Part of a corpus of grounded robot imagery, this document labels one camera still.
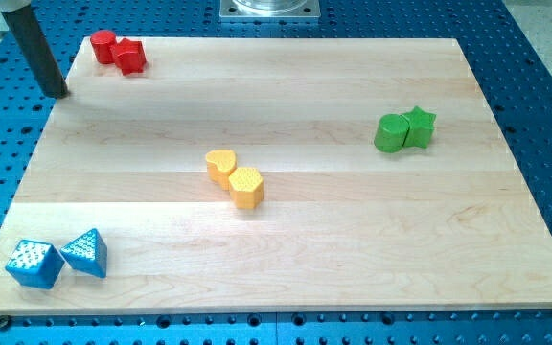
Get yellow hexagon block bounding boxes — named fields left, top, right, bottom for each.
left=229, top=167, right=264, bottom=209

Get yellow heart block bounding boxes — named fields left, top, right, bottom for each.
left=205, top=149, right=237, bottom=191

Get light wooden board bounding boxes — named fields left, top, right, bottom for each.
left=0, top=37, right=552, bottom=315

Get green cylinder block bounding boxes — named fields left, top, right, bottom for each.
left=374, top=114, right=409, bottom=153

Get green star block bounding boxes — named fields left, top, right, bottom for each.
left=402, top=106, right=437, bottom=149

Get red star block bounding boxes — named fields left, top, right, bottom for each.
left=110, top=38, right=147, bottom=75

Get blue triangle block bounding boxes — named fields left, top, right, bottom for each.
left=60, top=228, right=108, bottom=278

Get red cylinder block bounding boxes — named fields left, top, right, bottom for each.
left=90, top=30, right=117, bottom=64

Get blue cube block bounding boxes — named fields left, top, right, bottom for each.
left=5, top=239, right=65, bottom=289

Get blue perforated metal table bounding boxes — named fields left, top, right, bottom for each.
left=0, top=1, right=552, bottom=344

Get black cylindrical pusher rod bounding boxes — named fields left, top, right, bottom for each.
left=0, top=0, right=68, bottom=99

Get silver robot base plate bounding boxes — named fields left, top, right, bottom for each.
left=219, top=0, right=321, bottom=19

